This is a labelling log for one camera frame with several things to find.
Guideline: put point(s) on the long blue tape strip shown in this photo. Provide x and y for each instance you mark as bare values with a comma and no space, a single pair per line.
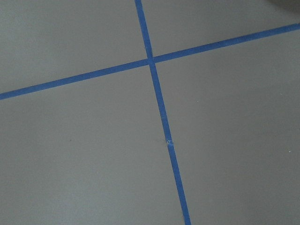
162,112

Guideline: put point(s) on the crossing blue tape strip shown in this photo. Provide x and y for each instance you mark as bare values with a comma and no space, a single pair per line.
156,59

